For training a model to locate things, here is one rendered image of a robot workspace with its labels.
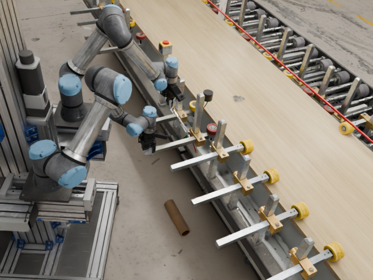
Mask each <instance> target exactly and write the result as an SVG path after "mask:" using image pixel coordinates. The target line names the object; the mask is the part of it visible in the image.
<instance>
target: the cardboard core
mask: <svg viewBox="0 0 373 280"><path fill-rule="evenodd" d="M164 205H165V207H166V209H167V211H168V213H169V215H170V216H171V218H172V220H173V222H174V224H175V226H176V228H177V230H178V231H179V233H180V235H181V236H182V237H183V236H186V235H187V234H189V233H190V229H189V227H188V226H187V224H186V222H185V220H184V218H183V217H182V215H181V213H180V212H179V210H178V208H177V206H176V204H175V203H174V201H173V200H172V199H170V200H168V201H166V202H165V203H164Z"/></svg>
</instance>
